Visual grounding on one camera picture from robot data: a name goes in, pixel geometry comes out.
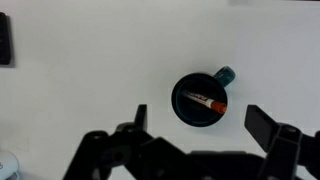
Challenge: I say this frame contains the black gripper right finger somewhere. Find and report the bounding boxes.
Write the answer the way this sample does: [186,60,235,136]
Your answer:
[244,105,279,152]

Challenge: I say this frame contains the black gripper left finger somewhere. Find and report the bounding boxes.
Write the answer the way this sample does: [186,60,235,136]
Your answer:
[134,104,147,130]

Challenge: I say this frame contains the orange-capped Sharpie marker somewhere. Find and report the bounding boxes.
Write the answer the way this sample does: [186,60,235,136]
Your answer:
[183,91,227,114]

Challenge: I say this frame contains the dark teal mug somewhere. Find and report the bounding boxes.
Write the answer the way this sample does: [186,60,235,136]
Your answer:
[171,66,236,127]

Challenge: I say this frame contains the white round object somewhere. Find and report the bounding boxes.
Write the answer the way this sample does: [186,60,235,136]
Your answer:
[0,151,19,180]

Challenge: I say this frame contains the black device at table edge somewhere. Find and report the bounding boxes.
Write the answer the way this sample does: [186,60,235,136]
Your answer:
[0,12,11,65]

